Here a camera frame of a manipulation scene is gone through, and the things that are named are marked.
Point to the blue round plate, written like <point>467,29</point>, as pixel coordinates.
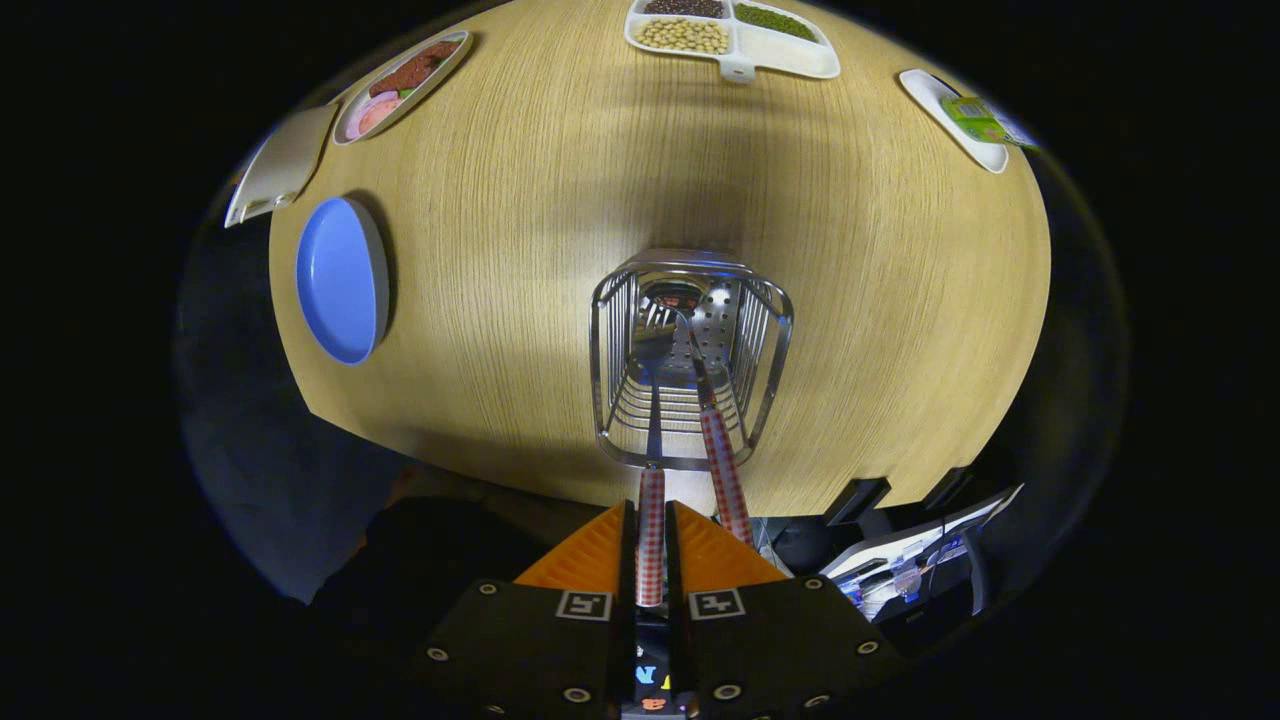
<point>340,280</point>

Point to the oval plate of meat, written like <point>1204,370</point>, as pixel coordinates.
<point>400,85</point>

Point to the green drink carton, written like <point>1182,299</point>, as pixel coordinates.
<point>975,120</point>

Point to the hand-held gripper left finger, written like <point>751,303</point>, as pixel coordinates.
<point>624,620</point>

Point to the small white dish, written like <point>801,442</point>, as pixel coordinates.
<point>925,95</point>

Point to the white divided bean tray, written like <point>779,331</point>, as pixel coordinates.
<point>790,50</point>

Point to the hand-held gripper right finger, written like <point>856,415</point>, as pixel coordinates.
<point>677,620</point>

